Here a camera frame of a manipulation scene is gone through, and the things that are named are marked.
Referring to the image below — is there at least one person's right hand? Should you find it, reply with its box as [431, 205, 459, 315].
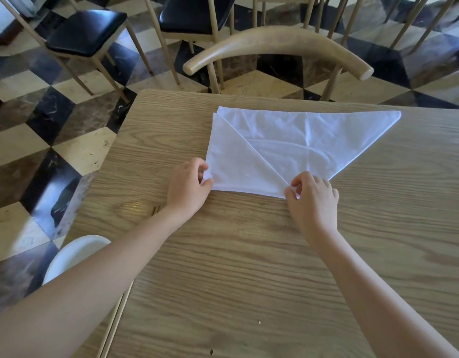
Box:
[284, 171, 340, 241]

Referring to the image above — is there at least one person's left hand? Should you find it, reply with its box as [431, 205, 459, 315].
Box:
[166, 157, 214, 221]

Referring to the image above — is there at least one white cloth napkin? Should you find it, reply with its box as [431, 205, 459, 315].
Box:
[205, 106, 402, 199]

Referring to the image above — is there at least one person's right forearm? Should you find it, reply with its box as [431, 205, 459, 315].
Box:
[307, 228, 459, 358]

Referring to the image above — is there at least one person's left forearm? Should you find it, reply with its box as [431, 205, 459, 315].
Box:
[0, 205, 182, 358]

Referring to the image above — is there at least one white plastic stool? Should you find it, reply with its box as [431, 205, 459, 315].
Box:
[42, 235, 112, 286]

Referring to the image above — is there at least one wooden chair with curved backrest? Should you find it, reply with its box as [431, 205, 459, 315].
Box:
[183, 25, 375, 103]

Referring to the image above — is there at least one wooden chair with black cushion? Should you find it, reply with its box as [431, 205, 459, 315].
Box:
[142, 0, 236, 90]
[1, 0, 154, 103]

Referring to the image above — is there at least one wooden chair with thin legs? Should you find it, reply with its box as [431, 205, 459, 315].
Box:
[251, 0, 366, 47]
[383, 0, 459, 55]

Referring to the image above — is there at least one dark wooden furniture base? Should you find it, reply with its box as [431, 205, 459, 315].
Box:
[0, 0, 41, 46]

